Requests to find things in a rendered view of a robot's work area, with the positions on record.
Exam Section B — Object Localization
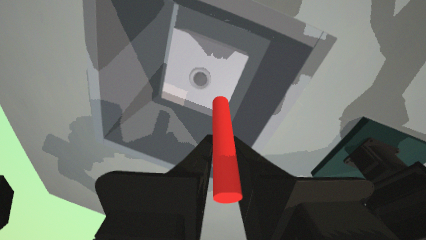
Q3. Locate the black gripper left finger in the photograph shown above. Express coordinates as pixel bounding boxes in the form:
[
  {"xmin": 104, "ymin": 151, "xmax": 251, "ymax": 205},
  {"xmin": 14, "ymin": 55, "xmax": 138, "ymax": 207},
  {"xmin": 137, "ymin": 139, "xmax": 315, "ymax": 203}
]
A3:
[{"xmin": 95, "ymin": 134, "xmax": 213, "ymax": 240}]

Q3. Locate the red peg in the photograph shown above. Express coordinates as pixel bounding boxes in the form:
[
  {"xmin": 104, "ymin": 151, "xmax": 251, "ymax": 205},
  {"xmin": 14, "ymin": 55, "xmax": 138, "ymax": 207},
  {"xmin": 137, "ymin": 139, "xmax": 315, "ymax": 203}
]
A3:
[{"xmin": 212, "ymin": 96, "xmax": 242, "ymax": 203}]

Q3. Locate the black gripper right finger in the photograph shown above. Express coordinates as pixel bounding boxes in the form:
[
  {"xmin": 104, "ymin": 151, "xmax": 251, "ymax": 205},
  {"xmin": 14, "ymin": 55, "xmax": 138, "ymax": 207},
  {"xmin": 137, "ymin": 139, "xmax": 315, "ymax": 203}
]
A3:
[{"xmin": 234, "ymin": 136, "xmax": 374, "ymax": 240}]

